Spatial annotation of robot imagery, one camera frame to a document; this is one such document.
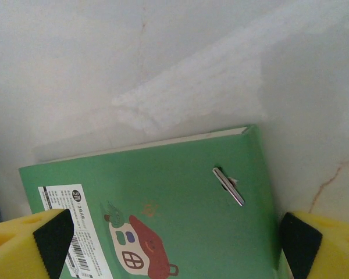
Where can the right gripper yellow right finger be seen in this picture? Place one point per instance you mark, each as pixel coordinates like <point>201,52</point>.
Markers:
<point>328,250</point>

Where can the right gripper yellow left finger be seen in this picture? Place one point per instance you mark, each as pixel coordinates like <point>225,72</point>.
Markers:
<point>17,250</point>

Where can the green notebook with house picture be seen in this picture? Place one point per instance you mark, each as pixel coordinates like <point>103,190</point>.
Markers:
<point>177,189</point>

